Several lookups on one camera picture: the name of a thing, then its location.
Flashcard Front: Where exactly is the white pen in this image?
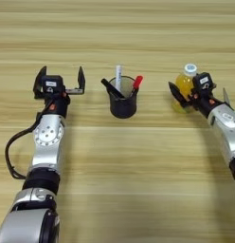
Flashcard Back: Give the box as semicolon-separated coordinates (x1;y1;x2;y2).
115;65;123;93

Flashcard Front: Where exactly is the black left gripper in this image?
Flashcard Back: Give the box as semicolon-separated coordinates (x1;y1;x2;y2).
32;65;86;117

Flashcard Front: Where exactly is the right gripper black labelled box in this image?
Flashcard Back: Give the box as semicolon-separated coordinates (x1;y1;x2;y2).
191;71;217;96

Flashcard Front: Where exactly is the black mesh pen cup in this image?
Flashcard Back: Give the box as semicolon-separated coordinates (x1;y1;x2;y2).
107;75;138;120

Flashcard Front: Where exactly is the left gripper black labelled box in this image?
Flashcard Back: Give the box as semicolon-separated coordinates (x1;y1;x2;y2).
42;74;64;95

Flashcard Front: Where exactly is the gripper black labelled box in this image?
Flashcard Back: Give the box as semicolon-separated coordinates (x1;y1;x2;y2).
42;74;64;95
191;71;217;96

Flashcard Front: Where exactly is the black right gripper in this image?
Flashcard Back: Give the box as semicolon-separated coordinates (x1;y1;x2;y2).
168;81;226;118

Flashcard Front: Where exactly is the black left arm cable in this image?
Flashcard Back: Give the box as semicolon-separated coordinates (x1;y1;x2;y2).
5;98;57;180

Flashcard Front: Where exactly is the black marker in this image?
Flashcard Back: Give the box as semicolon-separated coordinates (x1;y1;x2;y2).
100;78;126;100

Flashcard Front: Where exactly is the orange juice bottle white cap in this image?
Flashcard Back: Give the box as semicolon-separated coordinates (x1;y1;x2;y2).
172;63;199;114

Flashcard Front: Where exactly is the red capped marker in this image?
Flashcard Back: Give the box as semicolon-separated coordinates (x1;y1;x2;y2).
131;75;144;97

